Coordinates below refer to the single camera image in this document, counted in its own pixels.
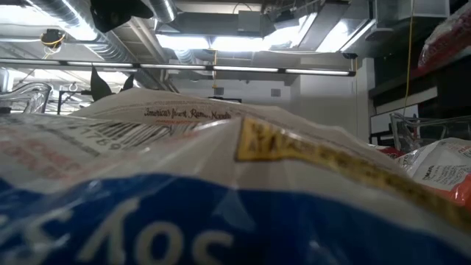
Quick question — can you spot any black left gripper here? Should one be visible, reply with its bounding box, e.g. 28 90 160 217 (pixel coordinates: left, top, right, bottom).
90 0 155 33

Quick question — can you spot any red Maruchan ramen pack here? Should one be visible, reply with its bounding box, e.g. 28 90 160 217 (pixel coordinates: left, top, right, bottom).
417 1 471 73
373 144 406 160

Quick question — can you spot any red white snack packet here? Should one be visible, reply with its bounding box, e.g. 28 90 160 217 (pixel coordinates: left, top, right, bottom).
399 138 471 209

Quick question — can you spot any clear plastic bin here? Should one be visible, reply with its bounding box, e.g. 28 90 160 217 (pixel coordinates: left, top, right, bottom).
389 112 471 154
0 81 52 114

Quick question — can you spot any LED light bar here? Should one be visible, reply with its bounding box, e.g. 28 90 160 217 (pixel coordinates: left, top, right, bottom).
0 57 357 77

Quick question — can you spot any black shelving unit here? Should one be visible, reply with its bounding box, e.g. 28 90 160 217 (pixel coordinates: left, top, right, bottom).
369 21 471 148

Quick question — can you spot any silver spiral air duct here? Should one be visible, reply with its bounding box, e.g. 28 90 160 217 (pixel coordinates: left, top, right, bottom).
27 0 177 63

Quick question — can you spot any black yellow cable reel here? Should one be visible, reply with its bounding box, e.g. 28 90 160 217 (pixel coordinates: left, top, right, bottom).
39 28 67 49

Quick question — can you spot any rectangular metal air duct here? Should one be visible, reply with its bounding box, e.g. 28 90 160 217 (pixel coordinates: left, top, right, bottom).
235 0 452 54

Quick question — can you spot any yellow cable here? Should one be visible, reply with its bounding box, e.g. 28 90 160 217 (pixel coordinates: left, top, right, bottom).
403 0 416 116

